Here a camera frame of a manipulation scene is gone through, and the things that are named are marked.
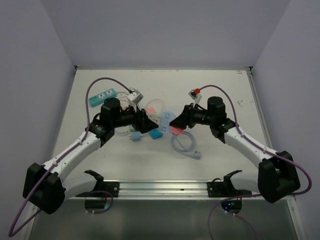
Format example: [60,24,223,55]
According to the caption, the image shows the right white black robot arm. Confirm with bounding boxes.
[169,96,301,203]

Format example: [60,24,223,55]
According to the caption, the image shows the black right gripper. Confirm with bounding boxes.
[169,103,215,130]

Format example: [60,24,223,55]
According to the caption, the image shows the light blue socket cord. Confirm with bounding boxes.
[170,131,202,161]

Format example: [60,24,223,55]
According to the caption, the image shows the pink charger plug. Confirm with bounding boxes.
[146,107,156,116]

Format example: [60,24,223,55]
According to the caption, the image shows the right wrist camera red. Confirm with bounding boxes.
[188,88,202,107]

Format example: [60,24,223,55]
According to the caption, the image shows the light blue charger plug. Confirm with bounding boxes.
[129,131,141,142]

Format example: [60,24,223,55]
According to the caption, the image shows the teal power strip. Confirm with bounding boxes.
[88,88,117,108]

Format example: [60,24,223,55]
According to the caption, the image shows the aluminium front rail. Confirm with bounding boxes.
[62,178,297,200]

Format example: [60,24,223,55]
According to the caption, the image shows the blue cube socket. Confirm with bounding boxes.
[148,129,163,140]

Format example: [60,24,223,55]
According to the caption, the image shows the white cube adapter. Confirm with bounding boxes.
[148,113,161,125]

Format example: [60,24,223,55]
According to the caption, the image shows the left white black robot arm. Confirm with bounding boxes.
[22,97,159,214]

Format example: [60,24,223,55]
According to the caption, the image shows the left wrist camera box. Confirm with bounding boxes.
[126,88,144,111]

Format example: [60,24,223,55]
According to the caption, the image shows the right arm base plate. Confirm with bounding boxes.
[206,181,252,198]

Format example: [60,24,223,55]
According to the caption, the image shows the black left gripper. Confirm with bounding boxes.
[111,101,158,133]

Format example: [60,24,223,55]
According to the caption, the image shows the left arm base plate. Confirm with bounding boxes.
[76,181,120,198]

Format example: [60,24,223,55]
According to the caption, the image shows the red pink cube adapter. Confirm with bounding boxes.
[170,126,185,135]

